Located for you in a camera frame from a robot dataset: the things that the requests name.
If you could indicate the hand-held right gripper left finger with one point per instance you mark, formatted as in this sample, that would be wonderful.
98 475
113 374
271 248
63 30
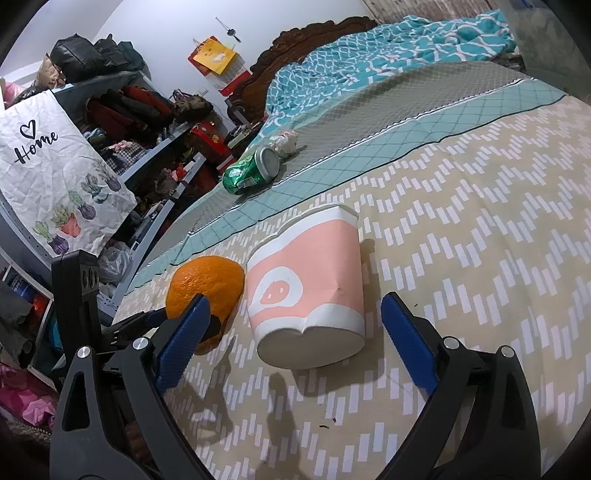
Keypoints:
180 350

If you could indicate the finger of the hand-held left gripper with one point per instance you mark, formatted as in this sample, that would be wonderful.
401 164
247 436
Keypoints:
136 321
214 325

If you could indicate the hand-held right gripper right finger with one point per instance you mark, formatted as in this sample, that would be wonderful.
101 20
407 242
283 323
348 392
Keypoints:
411 341

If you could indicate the whole orange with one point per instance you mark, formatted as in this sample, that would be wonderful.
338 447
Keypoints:
203 277

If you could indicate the white Home cloth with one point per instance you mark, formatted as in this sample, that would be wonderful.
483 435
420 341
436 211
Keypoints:
46 184

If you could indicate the pink and white paper cup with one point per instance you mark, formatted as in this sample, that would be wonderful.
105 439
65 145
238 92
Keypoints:
314 258

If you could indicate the clear plastic bag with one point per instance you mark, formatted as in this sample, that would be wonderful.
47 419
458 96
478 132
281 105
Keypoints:
115 263

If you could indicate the pink plastic bag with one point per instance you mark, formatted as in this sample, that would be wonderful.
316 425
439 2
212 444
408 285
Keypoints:
25 397

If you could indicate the green drink can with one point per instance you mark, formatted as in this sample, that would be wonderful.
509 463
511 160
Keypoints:
244 173

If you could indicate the cluttered grey storage shelf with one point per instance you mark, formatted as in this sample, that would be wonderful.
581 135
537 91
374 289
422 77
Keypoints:
147 138

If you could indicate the red box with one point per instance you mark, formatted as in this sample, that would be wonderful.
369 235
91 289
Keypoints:
210 141

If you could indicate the crumpled white plastic wrapper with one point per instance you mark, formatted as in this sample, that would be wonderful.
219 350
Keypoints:
286 143

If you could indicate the black bag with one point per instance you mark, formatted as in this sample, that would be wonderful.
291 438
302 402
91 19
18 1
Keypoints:
76 60

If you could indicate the dark green bag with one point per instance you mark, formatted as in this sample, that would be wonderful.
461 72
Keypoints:
122 50

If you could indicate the yellow paper envelope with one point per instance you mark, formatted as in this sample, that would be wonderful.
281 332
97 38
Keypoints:
214 57

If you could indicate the carved wooden headboard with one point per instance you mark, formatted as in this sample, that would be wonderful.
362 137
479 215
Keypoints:
286 46

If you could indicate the teal patterned blanket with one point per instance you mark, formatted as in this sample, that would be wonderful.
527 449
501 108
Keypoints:
369 55

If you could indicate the red wall calendar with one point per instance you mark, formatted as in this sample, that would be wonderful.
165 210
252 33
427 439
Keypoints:
226 83

